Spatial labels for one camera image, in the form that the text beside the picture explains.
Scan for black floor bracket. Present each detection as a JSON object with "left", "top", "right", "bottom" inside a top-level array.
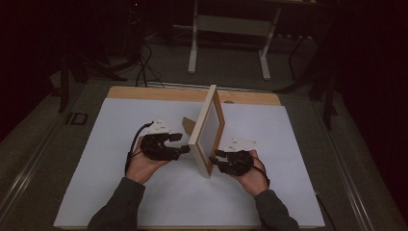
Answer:
[{"left": 64, "top": 112, "right": 89, "bottom": 126}]

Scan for metal floor rail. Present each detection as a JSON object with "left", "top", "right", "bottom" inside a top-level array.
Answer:
[
  {"left": 0, "top": 119, "right": 64, "bottom": 220},
  {"left": 145, "top": 81, "right": 277, "bottom": 94},
  {"left": 312, "top": 99, "right": 376, "bottom": 231}
]

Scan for person's left hand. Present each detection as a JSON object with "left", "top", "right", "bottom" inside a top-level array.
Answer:
[{"left": 125, "top": 139, "right": 171, "bottom": 185}]

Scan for black metal stand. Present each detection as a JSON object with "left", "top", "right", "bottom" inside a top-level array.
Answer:
[
  {"left": 57, "top": 47, "right": 129, "bottom": 114},
  {"left": 273, "top": 32, "right": 340, "bottom": 131}
]

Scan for person's right hand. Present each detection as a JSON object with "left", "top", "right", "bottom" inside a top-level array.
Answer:
[{"left": 232, "top": 149, "right": 270, "bottom": 197}]

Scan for black floor cables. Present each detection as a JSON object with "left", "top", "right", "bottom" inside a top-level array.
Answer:
[{"left": 134, "top": 41, "right": 166, "bottom": 89}]

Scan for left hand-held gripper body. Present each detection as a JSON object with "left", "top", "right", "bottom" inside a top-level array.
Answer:
[{"left": 140, "top": 117, "right": 178, "bottom": 162}]

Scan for dark equipment stand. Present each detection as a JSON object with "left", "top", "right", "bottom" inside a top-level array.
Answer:
[{"left": 121, "top": 0, "right": 146, "bottom": 64}]

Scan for wooden picture frame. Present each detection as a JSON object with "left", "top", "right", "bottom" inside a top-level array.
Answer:
[{"left": 181, "top": 84, "right": 226, "bottom": 179}]

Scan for white table mat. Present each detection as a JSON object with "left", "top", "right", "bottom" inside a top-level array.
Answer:
[{"left": 53, "top": 97, "right": 325, "bottom": 229}]

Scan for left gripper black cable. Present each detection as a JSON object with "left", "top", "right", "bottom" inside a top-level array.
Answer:
[{"left": 124, "top": 121, "right": 155, "bottom": 176}]

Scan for white desk frame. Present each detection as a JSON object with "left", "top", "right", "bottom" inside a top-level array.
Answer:
[{"left": 187, "top": 0, "right": 317, "bottom": 81}]

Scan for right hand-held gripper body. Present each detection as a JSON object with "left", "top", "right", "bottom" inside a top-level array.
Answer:
[{"left": 222, "top": 138, "right": 260, "bottom": 176}]

